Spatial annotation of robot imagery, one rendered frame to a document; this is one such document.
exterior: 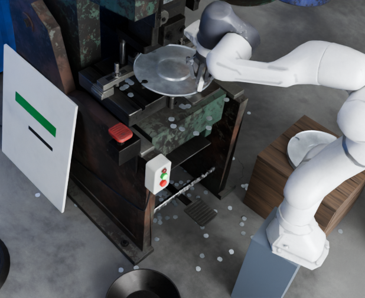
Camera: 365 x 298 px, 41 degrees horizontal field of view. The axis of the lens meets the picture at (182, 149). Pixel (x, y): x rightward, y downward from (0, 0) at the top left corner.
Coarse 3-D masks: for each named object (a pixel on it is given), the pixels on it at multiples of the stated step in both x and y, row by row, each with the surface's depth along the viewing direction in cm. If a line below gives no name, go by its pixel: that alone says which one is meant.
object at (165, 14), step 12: (168, 0) 159; (180, 0) 164; (168, 12) 163; (180, 12) 168; (132, 24) 170; (144, 24) 165; (168, 24) 163; (180, 24) 167; (144, 36) 168; (156, 36) 166; (168, 36) 164; (180, 36) 171
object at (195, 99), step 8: (208, 88) 173; (216, 88) 173; (168, 96) 179; (176, 96) 180; (184, 96) 169; (192, 96) 169; (200, 96) 170; (208, 96) 171; (168, 104) 182; (176, 104) 181; (192, 104) 168
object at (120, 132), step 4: (116, 124) 160; (120, 124) 160; (124, 124) 160; (112, 128) 158; (116, 128) 158; (120, 128) 158; (124, 128) 159; (128, 128) 159; (112, 132) 157; (116, 132) 157; (120, 132) 157; (124, 132) 157; (128, 132) 157; (112, 136) 157; (116, 136) 156; (120, 136) 156; (124, 136) 156; (128, 136) 157; (116, 140) 156; (120, 140) 155; (124, 140) 156
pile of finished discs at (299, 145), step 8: (296, 136) 220; (304, 136) 220; (312, 136) 221; (320, 136) 221; (328, 136) 222; (288, 144) 216; (296, 144) 216; (304, 144) 217; (312, 144) 217; (288, 152) 213; (296, 152) 213; (304, 152) 214; (288, 160) 212; (296, 160) 210
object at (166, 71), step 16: (160, 48) 185; (176, 48) 186; (192, 48) 186; (144, 64) 178; (160, 64) 178; (176, 64) 179; (160, 80) 173; (176, 80) 174; (192, 80) 175; (208, 80) 175
